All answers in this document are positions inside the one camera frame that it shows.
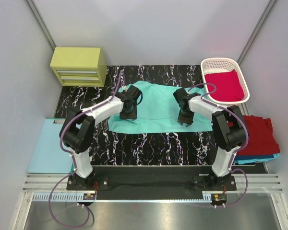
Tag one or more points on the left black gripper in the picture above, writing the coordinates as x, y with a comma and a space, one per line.
128, 115

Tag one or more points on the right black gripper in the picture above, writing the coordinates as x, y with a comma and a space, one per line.
189, 121

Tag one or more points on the teal t shirt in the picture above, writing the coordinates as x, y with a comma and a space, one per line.
157, 113

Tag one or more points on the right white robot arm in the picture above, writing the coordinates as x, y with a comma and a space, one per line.
229, 128

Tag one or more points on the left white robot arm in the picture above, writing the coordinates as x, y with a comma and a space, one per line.
78, 130

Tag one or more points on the white plastic laundry basket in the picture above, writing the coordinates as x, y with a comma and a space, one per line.
218, 65

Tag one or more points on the magenta shirt in basket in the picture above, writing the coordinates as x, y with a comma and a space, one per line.
228, 88

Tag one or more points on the yellow drawer cabinet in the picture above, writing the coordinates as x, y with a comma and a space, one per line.
79, 66

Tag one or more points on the dark red folded shirt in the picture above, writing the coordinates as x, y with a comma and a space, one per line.
261, 139

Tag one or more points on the green clipboard with paper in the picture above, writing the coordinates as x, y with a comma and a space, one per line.
48, 156

